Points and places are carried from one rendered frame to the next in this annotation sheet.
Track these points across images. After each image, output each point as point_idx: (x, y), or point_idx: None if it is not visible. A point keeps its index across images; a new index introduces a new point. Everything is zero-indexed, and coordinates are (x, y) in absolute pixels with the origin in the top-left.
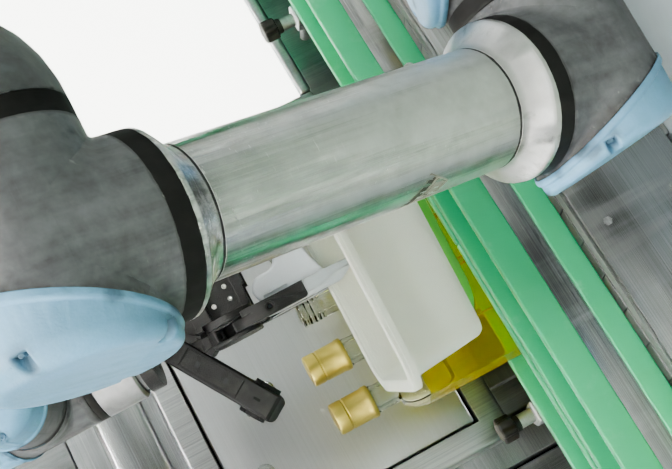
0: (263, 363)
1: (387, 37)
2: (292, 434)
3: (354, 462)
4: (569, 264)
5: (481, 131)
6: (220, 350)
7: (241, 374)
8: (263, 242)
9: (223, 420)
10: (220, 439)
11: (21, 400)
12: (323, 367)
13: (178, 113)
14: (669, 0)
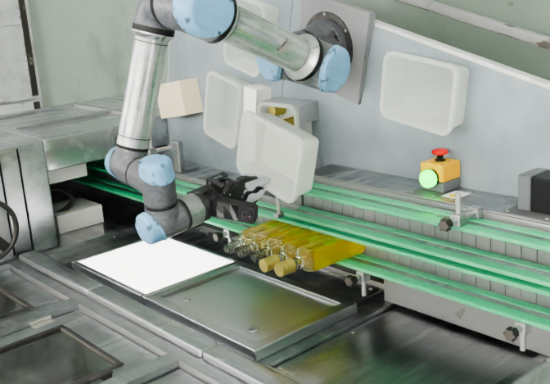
0: (241, 309)
1: (264, 205)
2: (261, 320)
3: (291, 321)
4: (349, 192)
5: (297, 37)
6: None
7: (239, 200)
8: (248, 19)
9: (229, 323)
10: (229, 327)
11: (196, 11)
12: (268, 259)
13: (184, 272)
14: (349, 114)
